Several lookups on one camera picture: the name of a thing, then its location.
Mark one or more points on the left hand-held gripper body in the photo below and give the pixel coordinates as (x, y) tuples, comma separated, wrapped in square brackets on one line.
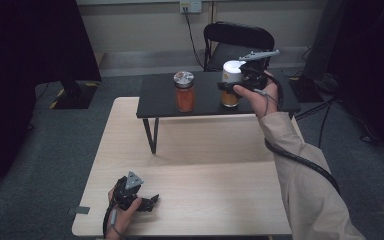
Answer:
[(126, 193)]

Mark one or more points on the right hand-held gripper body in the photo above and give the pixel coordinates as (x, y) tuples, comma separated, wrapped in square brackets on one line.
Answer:
[(255, 71)]

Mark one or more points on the white-lid jar of yellow sauce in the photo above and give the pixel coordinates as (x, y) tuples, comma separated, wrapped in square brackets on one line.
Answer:
[(231, 75)]

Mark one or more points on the black raised shelf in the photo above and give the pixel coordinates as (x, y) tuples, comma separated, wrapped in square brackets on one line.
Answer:
[(203, 96)]

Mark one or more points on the silver-lid jar of red sauce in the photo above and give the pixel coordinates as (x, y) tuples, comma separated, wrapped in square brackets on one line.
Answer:
[(185, 96)]

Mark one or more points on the person's left hand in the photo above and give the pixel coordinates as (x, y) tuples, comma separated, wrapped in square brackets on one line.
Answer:
[(121, 218)]

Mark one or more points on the person's right hand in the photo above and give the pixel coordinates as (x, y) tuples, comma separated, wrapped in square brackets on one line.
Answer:
[(261, 98)]

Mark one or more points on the black folding chair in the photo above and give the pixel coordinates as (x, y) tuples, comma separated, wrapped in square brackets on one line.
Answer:
[(236, 36)]

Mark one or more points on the grey tape piece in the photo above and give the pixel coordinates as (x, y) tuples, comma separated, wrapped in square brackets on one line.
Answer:
[(80, 210)]

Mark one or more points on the black stand base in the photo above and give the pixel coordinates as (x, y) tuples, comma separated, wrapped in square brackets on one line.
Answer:
[(75, 96)]

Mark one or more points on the dark curtain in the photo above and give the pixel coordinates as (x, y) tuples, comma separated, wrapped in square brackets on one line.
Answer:
[(376, 66)]

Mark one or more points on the black curtain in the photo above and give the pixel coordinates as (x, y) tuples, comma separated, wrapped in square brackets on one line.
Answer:
[(20, 66)]

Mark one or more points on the white wall socket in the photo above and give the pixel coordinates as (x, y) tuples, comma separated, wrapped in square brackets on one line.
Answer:
[(190, 6)]

